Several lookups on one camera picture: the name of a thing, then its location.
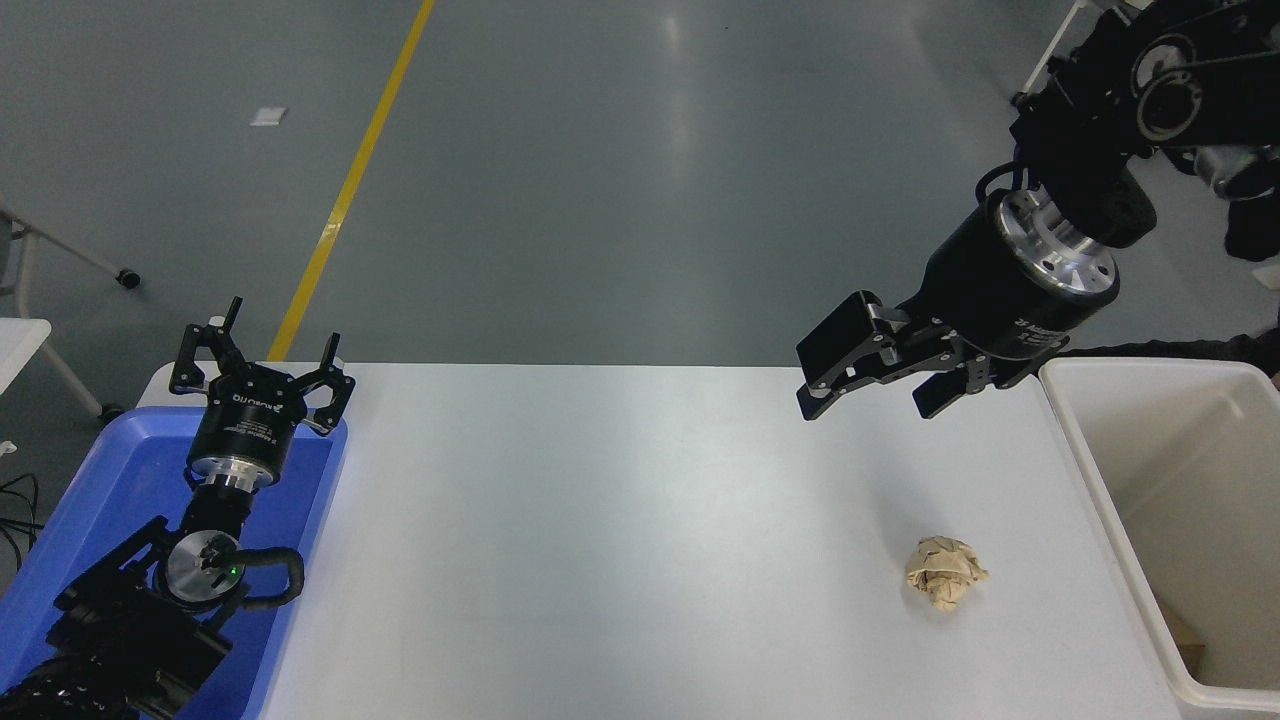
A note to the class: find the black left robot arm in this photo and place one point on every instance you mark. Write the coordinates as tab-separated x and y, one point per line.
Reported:
120	620

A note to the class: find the grey wheeled metal stand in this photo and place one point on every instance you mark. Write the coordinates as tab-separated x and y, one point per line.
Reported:
60	250

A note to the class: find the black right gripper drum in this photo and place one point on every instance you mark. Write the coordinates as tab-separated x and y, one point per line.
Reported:
990	295

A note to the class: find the tan paper ball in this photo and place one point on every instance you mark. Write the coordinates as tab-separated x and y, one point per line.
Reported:
943	572

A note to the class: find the large pale plastic bin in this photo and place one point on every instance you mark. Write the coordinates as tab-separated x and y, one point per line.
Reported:
1200	430

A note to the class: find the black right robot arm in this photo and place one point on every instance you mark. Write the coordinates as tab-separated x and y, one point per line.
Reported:
1085	130

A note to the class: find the white flat floor object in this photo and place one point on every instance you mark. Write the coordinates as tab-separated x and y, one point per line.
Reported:
1268	275

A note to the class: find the black fabric object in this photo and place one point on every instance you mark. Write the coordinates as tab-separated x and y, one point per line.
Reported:
1200	348

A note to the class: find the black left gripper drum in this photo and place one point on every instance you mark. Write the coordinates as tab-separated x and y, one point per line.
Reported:
245	420

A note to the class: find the blue plastic tray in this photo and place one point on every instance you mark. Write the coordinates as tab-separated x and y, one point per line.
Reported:
110	480

